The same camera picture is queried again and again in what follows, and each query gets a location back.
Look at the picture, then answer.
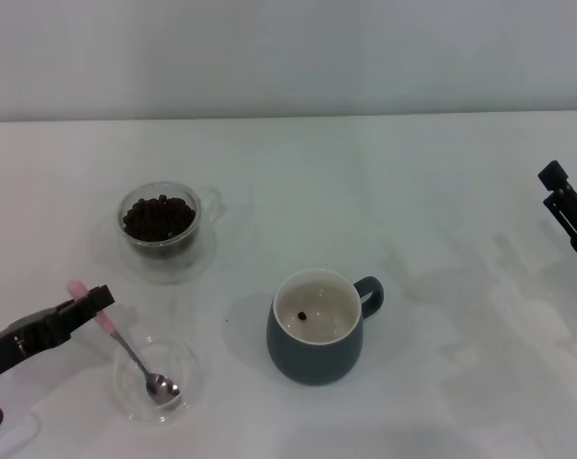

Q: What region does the small clear glass dish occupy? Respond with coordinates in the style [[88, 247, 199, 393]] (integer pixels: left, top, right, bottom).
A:
[[112, 334, 207, 425]]

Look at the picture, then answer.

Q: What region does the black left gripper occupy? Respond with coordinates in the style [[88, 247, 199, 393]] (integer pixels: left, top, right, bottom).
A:
[[0, 284, 116, 385]]

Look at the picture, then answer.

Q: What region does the pink-handled metal spoon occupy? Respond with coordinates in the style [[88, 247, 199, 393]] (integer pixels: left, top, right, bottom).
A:
[[66, 279, 182, 410]]

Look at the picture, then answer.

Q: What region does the dark grey ceramic mug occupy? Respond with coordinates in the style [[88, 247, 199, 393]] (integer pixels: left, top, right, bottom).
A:
[[266, 268, 386, 386]]

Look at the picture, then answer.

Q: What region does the clear glass saucer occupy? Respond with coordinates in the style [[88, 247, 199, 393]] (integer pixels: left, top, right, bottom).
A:
[[117, 205, 221, 286]]

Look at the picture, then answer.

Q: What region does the double-wall glass cup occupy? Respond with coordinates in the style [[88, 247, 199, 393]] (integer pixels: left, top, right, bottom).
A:
[[116, 181, 223, 260]]

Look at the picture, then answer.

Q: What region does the coffee beans pile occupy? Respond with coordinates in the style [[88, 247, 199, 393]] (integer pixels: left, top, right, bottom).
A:
[[122, 193, 197, 242]]

